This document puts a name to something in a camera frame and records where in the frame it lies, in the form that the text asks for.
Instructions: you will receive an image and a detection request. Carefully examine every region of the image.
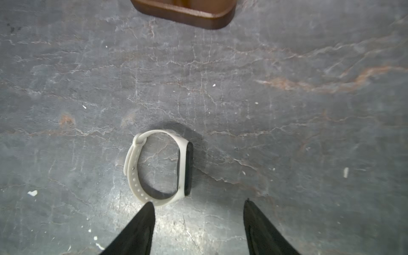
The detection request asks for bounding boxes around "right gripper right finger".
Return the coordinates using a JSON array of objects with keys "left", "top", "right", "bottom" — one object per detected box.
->
[{"left": 243, "top": 199, "right": 300, "bottom": 255}]

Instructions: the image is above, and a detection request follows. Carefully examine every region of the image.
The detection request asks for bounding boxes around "wooden watch stand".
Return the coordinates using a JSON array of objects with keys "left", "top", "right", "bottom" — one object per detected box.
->
[{"left": 131, "top": 0, "right": 237, "bottom": 30}]

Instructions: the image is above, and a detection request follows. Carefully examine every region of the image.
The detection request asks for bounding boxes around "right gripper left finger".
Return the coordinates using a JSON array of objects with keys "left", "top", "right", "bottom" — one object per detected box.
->
[{"left": 101, "top": 202, "right": 156, "bottom": 255}]

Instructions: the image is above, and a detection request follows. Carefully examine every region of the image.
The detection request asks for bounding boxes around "white watch band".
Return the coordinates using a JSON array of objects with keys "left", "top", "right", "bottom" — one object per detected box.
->
[{"left": 123, "top": 130, "right": 193, "bottom": 207}]

